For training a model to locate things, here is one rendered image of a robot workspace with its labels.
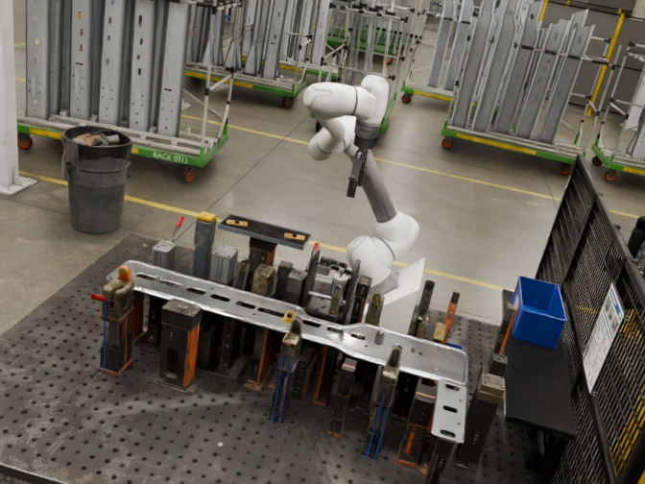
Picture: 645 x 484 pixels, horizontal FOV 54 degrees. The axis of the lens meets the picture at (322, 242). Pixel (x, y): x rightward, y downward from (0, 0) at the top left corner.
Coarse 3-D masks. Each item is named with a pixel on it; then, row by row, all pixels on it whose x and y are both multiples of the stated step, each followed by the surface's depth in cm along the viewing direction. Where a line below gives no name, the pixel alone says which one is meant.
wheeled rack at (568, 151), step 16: (528, 48) 830; (608, 64) 813; (608, 80) 793; (448, 112) 856; (448, 128) 874; (512, 128) 931; (592, 128) 818; (448, 144) 878; (496, 144) 853; (512, 144) 852; (528, 144) 855; (544, 144) 872; (560, 144) 887; (576, 144) 918; (560, 160) 841
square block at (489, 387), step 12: (480, 384) 210; (492, 384) 208; (504, 384) 210; (480, 396) 209; (492, 396) 208; (480, 408) 211; (492, 408) 210; (468, 420) 217; (480, 420) 213; (492, 420) 212; (468, 432) 216; (480, 432) 215; (468, 444) 218; (480, 444) 217; (456, 456) 224; (468, 456) 220; (480, 456) 219; (468, 468) 221
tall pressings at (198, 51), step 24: (264, 0) 938; (288, 0) 918; (192, 24) 922; (216, 24) 936; (240, 24) 958; (264, 24) 952; (192, 48) 937; (216, 48) 949; (240, 48) 973; (264, 72) 950
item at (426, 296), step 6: (426, 282) 234; (432, 282) 234; (426, 288) 232; (432, 288) 231; (426, 294) 236; (420, 300) 236; (426, 300) 236; (420, 306) 236; (426, 306) 236; (426, 312) 236
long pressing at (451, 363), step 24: (144, 264) 252; (144, 288) 237; (168, 288) 240; (216, 288) 246; (216, 312) 232; (240, 312) 233; (312, 336) 227; (336, 336) 229; (384, 336) 235; (408, 336) 237; (384, 360) 221; (408, 360) 223; (432, 360) 226; (456, 360) 228
